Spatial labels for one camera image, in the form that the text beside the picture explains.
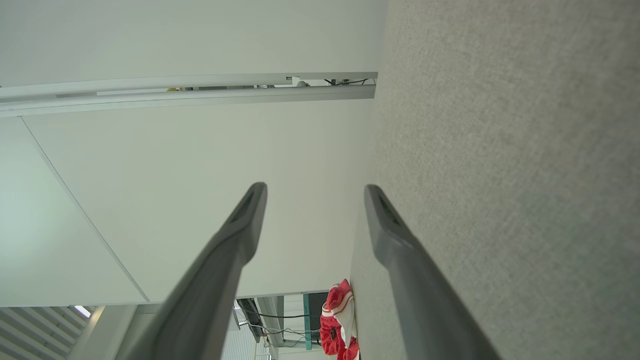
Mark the red white basketball jersey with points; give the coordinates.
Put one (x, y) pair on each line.
(338, 296)

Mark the dark tilted screen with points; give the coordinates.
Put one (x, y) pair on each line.
(248, 315)

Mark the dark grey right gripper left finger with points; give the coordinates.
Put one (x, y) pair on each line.
(200, 300)

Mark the black flat monitor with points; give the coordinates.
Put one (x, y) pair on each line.
(317, 310)

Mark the teal metal post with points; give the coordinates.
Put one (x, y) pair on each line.
(307, 320)

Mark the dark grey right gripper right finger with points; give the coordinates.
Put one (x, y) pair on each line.
(425, 310)

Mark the red Bulls 23 shorts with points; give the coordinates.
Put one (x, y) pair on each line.
(330, 337)

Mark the grey structural column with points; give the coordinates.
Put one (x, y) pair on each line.
(272, 315)

